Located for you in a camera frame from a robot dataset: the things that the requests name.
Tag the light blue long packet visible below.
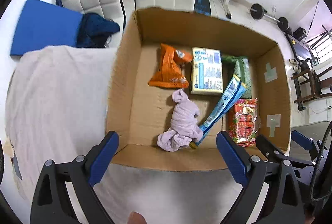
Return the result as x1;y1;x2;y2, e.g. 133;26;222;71
190;74;247;149

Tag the lilac cloth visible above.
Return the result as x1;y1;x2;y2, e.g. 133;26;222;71
156;89;203;152

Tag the red flowered snack packet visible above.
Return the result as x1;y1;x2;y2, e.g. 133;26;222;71
228;98;259;147

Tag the grey plastic chair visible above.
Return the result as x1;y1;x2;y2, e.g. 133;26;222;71
289;121;330;161

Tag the open cardboard box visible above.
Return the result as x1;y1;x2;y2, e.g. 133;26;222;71
106;7;291;171

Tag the white blue tissue pack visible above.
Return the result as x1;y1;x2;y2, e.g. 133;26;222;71
191;47;223;95

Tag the blue foam mat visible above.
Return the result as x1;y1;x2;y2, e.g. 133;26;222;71
10;0;83;56

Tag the short barbell on floor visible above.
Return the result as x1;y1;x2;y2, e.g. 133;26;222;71
250;4;289;31

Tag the black blue bench pad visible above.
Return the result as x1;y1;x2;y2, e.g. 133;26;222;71
194;0;211;16

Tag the green snack packet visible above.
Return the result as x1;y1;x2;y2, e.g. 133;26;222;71
222;54;252;99

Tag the dark wooden chair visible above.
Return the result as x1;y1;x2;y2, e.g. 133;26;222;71
289;58;331;111

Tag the dark blue garment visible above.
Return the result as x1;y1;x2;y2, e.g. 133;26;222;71
76;12;120;48

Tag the black speaker box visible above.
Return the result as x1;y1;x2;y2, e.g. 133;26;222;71
293;27;307;42

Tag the orange snack packet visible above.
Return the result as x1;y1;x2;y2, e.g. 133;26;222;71
148;43;193;88

